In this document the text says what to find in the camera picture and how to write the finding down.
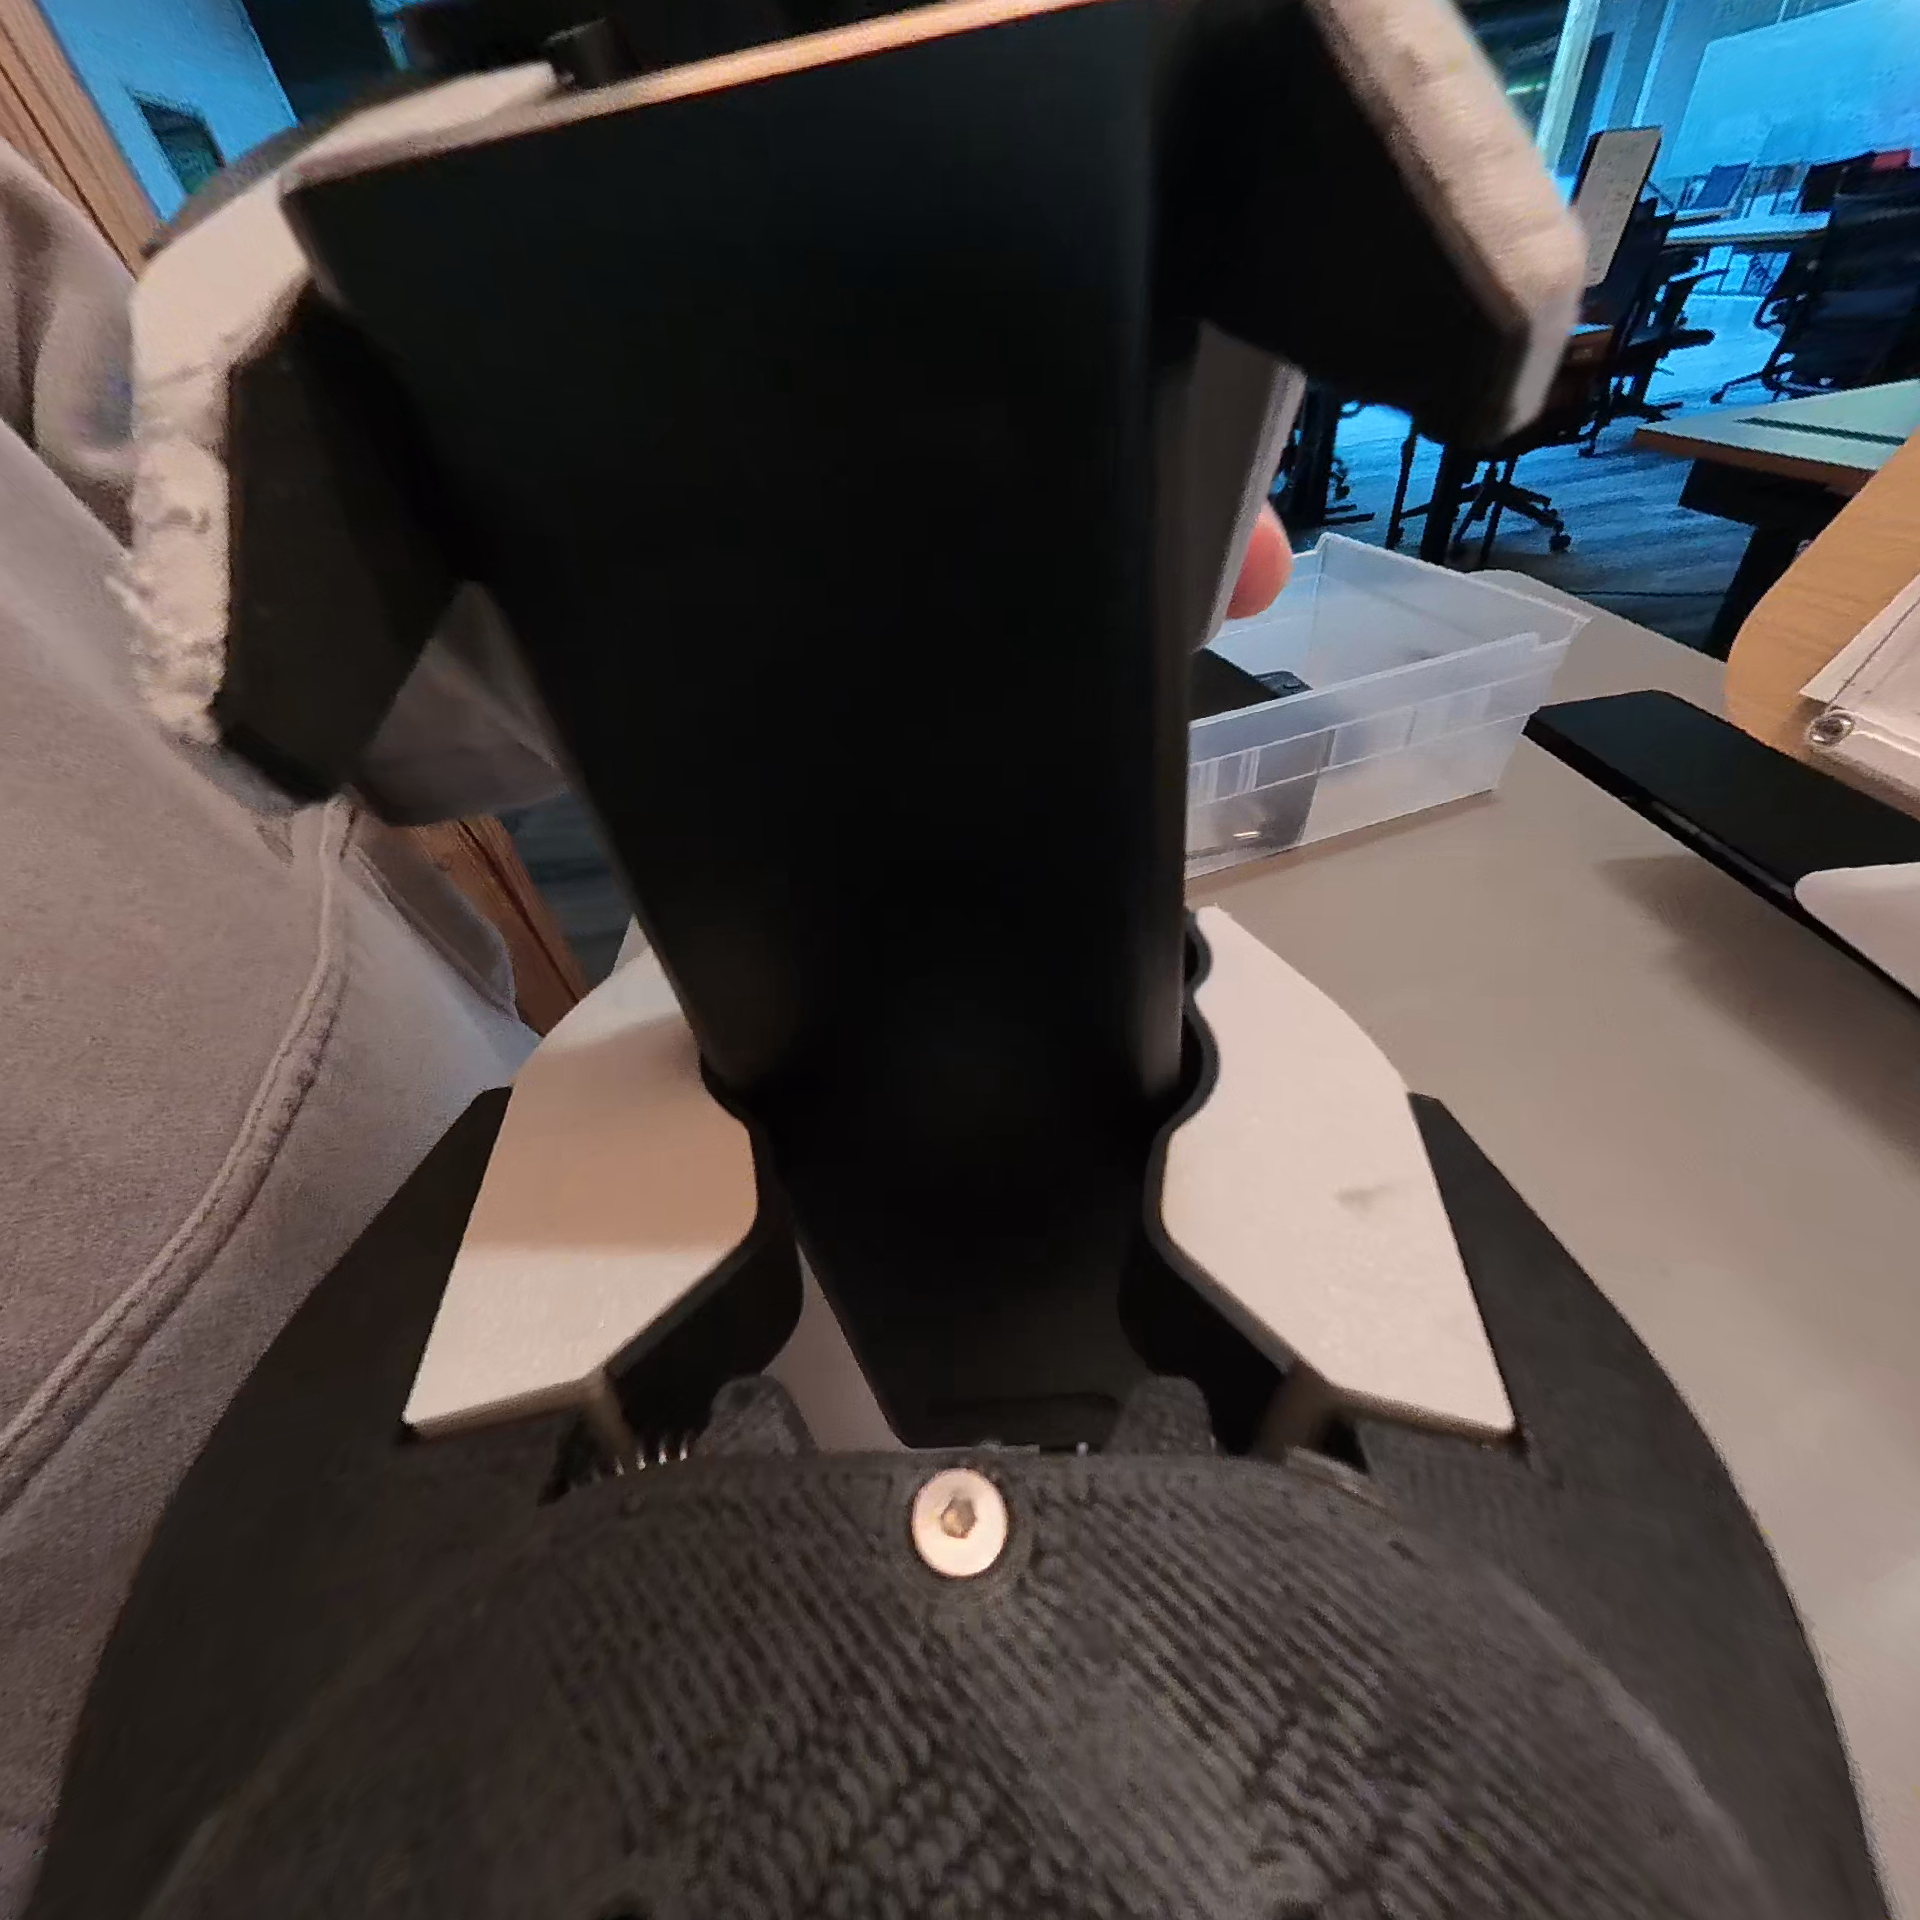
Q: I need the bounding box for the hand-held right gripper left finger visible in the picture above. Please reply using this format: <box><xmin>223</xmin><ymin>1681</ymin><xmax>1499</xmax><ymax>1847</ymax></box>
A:
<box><xmin>402</xmin><ymin>943</ymin><xmax>805</xmax><ymax>1441</ymax></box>

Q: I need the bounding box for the sign board on stand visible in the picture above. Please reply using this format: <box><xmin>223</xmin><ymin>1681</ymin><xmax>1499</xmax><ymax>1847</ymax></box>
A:
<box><xmin>1566</xmin><ymin>126</ymin><xmax>1669</xmax><ymax>242</ymax></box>

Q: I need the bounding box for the wooden display board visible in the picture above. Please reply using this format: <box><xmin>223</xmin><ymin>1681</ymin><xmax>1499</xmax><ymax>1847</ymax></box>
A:
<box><xmin>1724</xmin><ymin>480</ymin><xmax>1920</xmax><ymax>820</ymax></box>

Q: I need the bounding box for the white curved stand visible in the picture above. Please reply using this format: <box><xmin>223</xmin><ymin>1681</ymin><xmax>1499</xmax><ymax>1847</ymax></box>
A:
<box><xmin>1794</xmin><ymin>861</ymin><xmax>1920</xmax><ymax>999</ymax></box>

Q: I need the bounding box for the white partition board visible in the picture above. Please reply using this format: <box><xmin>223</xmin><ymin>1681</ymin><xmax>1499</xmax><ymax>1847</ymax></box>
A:
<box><xmin>1664</xmin><ymin>22</ymin><xmax>1920</xmax><ymax>189</ymax></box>

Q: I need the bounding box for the person's left hand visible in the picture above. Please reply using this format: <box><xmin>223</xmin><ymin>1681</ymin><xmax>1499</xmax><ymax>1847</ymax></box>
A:
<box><xmin>1222</xmin><ymin>501</ymin><xmax>1296</xmax><ymax>623</ymax></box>

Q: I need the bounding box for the black office chair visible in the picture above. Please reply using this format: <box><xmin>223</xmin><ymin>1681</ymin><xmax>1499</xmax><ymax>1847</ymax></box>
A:
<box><xmin>1387</xmin><ymin>193</ymin><xmax>1720</xmax><ymax>557</ymax></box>
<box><xmin>1716</xmin><ymin>163</ymin><xmax>1920</xmax><ymax>408</ymax></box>

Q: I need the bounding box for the long wooden table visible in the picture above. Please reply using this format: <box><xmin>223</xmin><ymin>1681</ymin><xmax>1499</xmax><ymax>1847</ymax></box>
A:
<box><xmin>1632</xmin><ymin>378</ymin><xmax>1920</xmax><ymax>653</ymax></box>

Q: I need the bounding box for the dark wall poster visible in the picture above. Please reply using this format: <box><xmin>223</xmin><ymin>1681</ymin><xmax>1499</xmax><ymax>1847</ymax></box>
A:
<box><xmin>132</xmin><ymin>89</ymin><xmax>230</xmax><ymax>198</ymax></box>

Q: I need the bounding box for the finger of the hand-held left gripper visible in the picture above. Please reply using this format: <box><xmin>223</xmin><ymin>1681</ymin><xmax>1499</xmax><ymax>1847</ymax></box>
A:
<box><xmin>126</xmin><ymin>59</ymin><xmax>572</xmax><ymax>830</ymax></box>
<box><xmin>1163</xmin><ymin>0</ymin><xmax>1592</xmax><ymax>452</ymax></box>

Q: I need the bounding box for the small black box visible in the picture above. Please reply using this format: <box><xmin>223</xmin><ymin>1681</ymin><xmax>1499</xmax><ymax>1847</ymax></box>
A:
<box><xmin>1189</xmin><ymin>652</ymin><xmax>1334</xmax><ymax>870</ymax></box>

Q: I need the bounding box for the clear plastic bin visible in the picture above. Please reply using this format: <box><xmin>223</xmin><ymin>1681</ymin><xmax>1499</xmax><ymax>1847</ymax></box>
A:
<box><xmin>1184</xmin><ymin>532</ymin><xmax>1592</xmax><ymax>879</ymax></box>

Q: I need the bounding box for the person's grey sweatshirt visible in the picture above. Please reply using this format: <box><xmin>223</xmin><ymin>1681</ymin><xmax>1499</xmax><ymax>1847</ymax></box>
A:
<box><xmin>0</xmin><ymin>141</ymin><xmax>547</xmax><ymax>1802</ymax></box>

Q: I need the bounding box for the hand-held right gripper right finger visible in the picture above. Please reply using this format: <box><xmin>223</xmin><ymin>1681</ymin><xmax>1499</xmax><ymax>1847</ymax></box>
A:
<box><xmin>1117</xmin><ymin>903</ymin><xmax>1520</xmax><ymax>1450</ymax></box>

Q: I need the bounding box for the black power bank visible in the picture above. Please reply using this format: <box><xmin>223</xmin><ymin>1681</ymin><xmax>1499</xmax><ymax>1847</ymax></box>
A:
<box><xmin>283</xmin><ymin>0</ymin><xmax>1202</xmax><ymax>1450</ymax></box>

